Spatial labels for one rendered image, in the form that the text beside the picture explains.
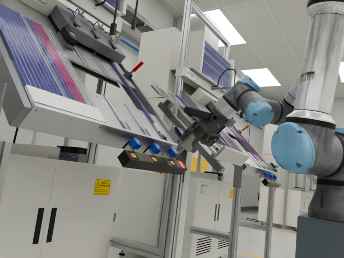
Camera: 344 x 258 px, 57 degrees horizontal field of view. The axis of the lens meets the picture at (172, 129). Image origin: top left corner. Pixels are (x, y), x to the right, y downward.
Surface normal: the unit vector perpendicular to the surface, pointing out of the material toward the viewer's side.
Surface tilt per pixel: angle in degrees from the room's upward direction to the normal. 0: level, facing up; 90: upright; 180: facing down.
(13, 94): 90
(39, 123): 135
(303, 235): 90
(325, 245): 90
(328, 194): 72
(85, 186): 90
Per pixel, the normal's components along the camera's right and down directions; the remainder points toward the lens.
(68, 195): 0.84, 0.02
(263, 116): 0.26, 0.57
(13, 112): -0.53, -0.18
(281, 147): -0.91, -0.04
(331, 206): -0.62, -0.47
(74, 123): 0.51, 0.70
